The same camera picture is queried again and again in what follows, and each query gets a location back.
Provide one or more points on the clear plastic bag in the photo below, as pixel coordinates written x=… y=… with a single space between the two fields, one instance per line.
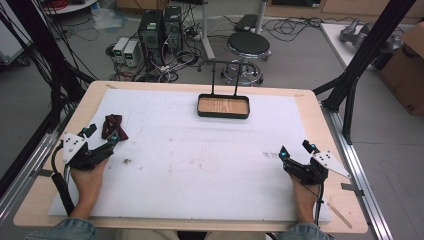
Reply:
x=108 y=18

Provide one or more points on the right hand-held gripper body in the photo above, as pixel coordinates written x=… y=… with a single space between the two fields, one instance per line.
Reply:
x=311 y=171

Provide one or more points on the person's right hand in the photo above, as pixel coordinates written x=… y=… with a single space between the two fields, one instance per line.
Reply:
x=305 y=196

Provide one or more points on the grey desk leg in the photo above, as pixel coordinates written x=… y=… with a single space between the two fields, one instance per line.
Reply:
x=260 y=15
x=207 y=30

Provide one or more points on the person's left hand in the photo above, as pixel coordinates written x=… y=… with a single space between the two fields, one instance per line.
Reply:
x=87 y=181

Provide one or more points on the black computer tower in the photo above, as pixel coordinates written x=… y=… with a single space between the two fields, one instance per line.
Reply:
x=173 y=28
x=150 y=35

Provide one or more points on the white platform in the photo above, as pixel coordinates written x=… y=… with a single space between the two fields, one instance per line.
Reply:
x=336 y=40

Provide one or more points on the black rack with wooden tray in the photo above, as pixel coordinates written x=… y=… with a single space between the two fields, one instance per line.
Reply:
x=223 y=106

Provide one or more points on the black metal frame strut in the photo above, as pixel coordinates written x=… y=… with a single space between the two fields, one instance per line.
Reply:
x=363 y=56
x=50 y=60

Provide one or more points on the white table mat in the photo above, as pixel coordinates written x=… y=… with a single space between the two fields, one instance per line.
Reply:
x=206 y=160

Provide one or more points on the black round stool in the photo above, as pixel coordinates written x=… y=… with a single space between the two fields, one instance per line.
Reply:
x=248 y=45

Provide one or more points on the grey metal bracket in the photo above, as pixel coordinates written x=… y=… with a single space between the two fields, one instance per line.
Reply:
x=351 y=189
x=44 y=173

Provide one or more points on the black flat case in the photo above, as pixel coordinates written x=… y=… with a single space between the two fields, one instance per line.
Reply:
x=246 y=22

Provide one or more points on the aluminium rail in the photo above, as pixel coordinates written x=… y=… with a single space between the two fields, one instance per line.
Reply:
x=363 y=173
x=26 y=176

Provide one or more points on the thin wooden stick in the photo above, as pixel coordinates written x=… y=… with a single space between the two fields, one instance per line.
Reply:
x=340 y=216

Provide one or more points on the white power supply unit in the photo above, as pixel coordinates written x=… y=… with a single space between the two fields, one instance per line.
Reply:
x=119 y=50
x=131 y=53

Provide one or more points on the dark red cloth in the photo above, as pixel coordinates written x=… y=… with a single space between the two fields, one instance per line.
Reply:
x=114 y=125

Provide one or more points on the left denim sleeve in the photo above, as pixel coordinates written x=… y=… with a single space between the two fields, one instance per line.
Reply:
x=65 y=230

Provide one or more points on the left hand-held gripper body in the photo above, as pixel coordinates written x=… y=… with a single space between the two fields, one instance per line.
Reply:
x=77 y=154

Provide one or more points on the brown cardboard box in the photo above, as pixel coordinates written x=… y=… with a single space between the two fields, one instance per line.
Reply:
x=405 y=70

